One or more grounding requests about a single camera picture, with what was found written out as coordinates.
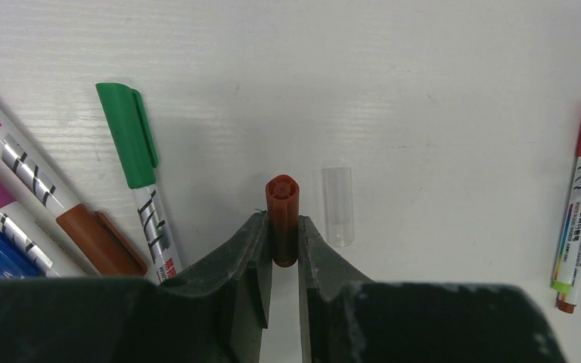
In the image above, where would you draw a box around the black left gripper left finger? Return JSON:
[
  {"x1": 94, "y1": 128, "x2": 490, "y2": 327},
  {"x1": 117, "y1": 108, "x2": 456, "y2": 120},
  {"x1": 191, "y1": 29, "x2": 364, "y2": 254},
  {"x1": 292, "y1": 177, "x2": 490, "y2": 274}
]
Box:
[{"x1": 0, "y1": 212, "x2": 272, "y2": 362}]

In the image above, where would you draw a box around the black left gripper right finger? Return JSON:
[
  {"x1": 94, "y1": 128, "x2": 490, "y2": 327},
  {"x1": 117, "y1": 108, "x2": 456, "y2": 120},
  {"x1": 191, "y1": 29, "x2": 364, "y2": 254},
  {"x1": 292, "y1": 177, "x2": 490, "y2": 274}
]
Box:
[{"x1": 298, "y1": 216, "x2": 565, "y2": 362}]

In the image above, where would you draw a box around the clear pen cap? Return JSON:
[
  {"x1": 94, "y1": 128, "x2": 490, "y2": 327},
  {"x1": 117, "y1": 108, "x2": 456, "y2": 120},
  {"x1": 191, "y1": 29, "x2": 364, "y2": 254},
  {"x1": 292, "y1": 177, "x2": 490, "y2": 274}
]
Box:
[{"x1": 321, "y1": 166, "x2": 355, "y2": 247}]

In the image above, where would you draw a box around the brown marker cap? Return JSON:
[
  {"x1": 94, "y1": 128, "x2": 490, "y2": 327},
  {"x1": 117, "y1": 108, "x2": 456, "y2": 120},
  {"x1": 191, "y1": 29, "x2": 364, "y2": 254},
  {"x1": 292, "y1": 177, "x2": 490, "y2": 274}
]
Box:
[{"x1": 265, "y1": 175, "x2": 300, "y2": 268}]

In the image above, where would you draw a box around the brown cap marker left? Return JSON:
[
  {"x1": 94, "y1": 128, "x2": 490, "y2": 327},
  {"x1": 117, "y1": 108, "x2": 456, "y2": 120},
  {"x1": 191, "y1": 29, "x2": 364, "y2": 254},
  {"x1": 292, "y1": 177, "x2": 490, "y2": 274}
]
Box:
[{"x1": 0, "y1": 109, "x2": 148, "y2": 277}]

